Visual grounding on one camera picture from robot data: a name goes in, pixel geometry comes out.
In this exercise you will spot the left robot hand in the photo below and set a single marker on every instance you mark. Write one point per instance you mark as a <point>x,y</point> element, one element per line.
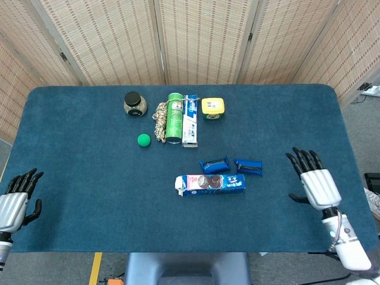
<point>15,202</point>

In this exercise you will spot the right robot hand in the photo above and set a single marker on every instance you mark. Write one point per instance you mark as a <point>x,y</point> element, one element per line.
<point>317,181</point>

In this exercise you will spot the blue cookie package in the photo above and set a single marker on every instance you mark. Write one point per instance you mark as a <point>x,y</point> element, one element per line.
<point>213,184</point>

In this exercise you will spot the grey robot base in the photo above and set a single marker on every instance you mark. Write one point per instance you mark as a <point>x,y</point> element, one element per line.
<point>187,268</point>

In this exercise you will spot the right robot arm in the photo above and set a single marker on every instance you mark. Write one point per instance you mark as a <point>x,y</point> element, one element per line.
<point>345,240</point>

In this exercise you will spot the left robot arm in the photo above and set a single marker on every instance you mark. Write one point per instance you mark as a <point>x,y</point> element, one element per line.
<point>4,249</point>

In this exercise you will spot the black plastic bin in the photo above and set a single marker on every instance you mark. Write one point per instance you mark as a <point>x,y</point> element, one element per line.
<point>373,179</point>

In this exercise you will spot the blue white toothpaste box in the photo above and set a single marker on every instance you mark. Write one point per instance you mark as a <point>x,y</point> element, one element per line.
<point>190,121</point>

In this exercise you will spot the blue table cloth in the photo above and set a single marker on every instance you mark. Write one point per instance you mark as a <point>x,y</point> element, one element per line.
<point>89,193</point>

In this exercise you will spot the green tub yellow lid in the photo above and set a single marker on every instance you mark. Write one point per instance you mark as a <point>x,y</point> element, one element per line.
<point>212,108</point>

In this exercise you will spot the orange device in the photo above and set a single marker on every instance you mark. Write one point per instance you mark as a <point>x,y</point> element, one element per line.
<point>115,281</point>

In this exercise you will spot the green foam ball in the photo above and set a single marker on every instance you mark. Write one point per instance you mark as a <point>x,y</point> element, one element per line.
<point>144,139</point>

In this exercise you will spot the glass jar black lid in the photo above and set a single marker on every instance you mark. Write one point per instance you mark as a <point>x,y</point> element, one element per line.
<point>135,104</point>

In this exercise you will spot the green cylindrical can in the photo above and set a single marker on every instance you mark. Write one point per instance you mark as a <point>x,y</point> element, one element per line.
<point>175,118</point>

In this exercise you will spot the woven folding screen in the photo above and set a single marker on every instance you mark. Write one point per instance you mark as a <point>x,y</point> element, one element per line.
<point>190,38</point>

